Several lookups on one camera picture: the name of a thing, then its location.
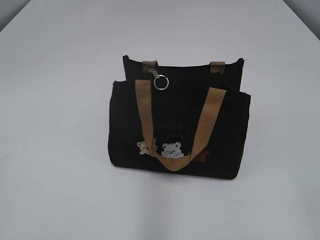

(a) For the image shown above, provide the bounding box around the black canvas tote bag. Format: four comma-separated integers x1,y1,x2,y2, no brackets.
108,56,251,180

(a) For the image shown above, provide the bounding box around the silver zipper pull ring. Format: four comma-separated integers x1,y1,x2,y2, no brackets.
147,68,170,90

